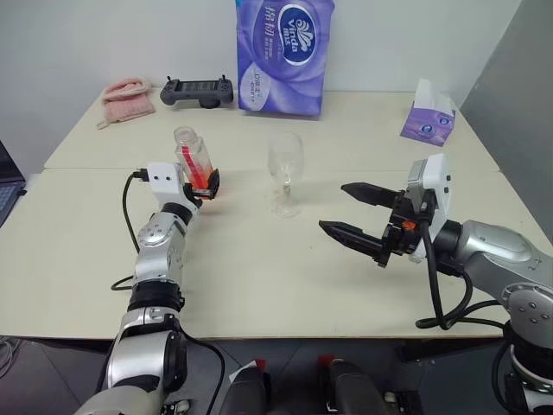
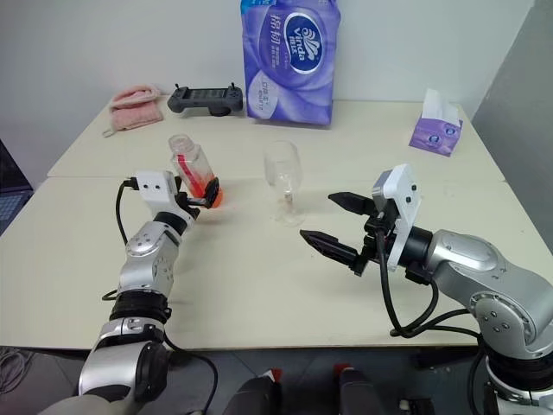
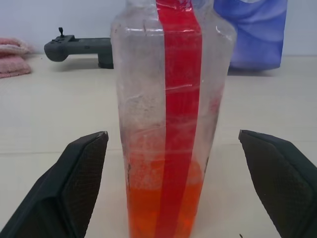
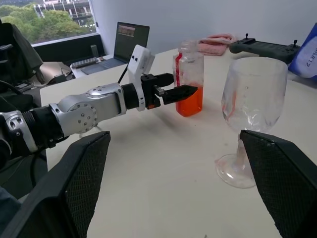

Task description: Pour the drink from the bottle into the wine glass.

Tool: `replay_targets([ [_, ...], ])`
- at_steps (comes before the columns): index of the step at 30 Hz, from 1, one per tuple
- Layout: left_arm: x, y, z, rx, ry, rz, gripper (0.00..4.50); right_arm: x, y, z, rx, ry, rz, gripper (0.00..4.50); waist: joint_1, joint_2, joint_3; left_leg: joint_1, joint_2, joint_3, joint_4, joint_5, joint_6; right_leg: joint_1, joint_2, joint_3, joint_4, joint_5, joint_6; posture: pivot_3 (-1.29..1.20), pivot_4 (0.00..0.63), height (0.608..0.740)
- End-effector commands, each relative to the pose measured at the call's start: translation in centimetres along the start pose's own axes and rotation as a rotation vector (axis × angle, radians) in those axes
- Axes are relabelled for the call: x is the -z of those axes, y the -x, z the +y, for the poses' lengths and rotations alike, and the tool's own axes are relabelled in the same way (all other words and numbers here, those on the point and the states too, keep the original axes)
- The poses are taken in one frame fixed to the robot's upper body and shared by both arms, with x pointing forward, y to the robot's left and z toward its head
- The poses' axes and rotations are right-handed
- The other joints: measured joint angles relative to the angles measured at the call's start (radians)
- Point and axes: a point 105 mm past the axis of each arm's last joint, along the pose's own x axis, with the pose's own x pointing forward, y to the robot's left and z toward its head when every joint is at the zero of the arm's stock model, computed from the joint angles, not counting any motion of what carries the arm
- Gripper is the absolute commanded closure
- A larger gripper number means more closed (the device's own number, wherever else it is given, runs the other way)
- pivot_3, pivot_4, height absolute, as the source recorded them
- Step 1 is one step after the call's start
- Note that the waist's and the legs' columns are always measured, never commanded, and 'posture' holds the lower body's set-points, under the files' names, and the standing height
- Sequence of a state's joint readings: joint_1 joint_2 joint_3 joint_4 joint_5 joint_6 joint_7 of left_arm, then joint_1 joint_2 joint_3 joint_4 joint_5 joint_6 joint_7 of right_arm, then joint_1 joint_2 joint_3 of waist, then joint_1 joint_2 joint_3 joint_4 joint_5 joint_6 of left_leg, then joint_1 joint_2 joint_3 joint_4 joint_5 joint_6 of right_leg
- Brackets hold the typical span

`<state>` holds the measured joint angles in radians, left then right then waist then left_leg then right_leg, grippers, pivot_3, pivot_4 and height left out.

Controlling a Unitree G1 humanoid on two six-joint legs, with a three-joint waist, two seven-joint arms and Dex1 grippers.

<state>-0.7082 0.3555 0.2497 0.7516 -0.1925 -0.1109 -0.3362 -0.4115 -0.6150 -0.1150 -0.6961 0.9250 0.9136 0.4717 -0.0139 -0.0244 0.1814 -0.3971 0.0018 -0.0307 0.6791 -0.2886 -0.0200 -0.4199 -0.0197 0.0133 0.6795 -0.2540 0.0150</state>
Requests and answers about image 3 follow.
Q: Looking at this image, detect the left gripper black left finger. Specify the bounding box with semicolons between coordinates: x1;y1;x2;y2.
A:
0;130;109;238

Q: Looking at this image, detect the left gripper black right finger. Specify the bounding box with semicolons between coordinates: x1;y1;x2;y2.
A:
238;129;317;238

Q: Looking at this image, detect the bottle with orange liquid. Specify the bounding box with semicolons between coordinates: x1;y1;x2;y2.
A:
109;0;238;238

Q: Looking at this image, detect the pink towel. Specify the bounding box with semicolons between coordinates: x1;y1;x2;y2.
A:
0;37;33;79

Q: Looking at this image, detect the grey handheld controller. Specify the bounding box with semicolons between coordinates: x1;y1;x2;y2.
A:
44;27;115;69

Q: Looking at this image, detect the purple Vinda tissue pack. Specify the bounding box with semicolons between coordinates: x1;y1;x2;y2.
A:
213;0;289;73

